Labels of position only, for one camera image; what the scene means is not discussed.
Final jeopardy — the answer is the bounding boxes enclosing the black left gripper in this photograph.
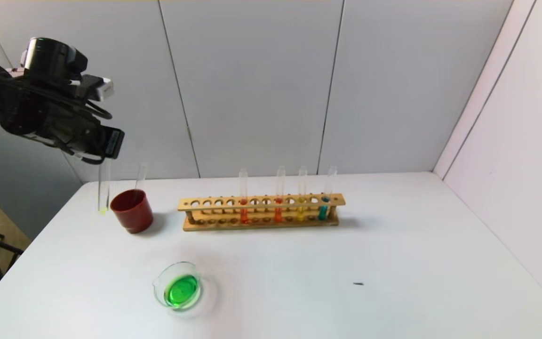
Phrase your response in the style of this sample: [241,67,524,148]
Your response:
[64,111,125,160]

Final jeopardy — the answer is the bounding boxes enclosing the blue pigment glass test tube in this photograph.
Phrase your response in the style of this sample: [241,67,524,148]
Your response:
[318,165,338,221]
[135,163,148,201]

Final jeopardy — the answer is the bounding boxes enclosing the yellow pigment glass test tube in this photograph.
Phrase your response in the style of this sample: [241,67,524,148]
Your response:
[97,160,111,216]
[296,165,308,222]

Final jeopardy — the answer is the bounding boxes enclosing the orange pigment glass test tube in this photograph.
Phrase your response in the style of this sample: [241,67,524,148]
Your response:
[274,165,286,223]
[239,168,249,225]

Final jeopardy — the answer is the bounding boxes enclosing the clear glass beaker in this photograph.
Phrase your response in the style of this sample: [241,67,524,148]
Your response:
[152,261,203,310]

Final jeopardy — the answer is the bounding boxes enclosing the wooden test tube rack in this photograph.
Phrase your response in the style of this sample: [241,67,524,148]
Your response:
[177,193,346,232]

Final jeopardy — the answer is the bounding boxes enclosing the dark red plastic cup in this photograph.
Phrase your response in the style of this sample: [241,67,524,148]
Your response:
[110,189,154,234]

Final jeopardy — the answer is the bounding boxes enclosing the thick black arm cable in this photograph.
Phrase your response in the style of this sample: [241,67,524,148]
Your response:
[64,97,113,121]

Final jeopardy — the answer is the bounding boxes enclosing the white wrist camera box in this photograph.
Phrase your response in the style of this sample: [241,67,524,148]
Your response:
[79,74,114,102]

